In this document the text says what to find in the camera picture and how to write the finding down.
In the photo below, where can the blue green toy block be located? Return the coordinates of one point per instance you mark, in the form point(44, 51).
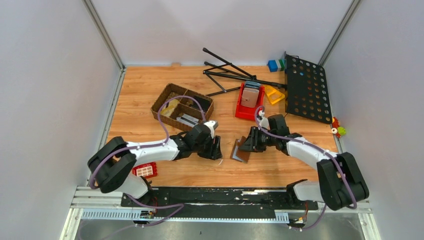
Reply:
point(277, 65)

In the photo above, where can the black perforated metal tray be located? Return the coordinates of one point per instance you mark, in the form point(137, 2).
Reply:
point(306, 93)

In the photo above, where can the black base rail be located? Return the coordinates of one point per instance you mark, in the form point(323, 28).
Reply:
point(195, 204)

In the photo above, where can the black card in basket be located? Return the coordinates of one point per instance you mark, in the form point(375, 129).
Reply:
point(203, 102)

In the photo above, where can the yellow plastic frame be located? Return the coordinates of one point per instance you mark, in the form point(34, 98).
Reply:
point(273, 95)

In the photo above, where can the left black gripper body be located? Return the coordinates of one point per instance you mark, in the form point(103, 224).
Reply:
point(207, 150)

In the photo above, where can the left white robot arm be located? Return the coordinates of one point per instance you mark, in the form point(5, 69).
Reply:
point(111, 167)

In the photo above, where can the red white small tray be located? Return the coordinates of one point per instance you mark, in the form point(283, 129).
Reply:
point(147, 170)

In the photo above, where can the red plastic bin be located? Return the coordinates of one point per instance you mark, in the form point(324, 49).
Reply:
point(245, 113)

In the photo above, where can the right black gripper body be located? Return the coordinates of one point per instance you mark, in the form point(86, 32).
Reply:
point(261, 139)

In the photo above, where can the black folded tripod stand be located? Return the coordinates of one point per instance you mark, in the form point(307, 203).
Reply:
point(230, 71)

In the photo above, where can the pink wallet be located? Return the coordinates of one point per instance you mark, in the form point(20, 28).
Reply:
point(249, 97)

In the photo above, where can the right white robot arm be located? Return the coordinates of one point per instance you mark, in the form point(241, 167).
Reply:
point(340, 182)

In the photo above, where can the wrist white camera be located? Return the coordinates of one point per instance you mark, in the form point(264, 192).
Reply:
point(263, 120)
point(212, 126)

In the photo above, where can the red green toy pieces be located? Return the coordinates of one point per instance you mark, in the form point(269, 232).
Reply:
point(337, 129)

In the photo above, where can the gold card in basket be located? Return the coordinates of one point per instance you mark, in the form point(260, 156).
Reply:
point(169, 107)

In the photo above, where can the woven wicker basket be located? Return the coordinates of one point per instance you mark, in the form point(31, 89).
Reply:
point(186, 98)

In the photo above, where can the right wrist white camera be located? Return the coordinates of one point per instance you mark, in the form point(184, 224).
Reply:
point(263, 120)

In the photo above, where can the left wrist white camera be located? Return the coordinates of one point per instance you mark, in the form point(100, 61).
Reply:
point(212, 126)

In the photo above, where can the silver card in basket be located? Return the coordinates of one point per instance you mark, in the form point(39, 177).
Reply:
point(188, 120)

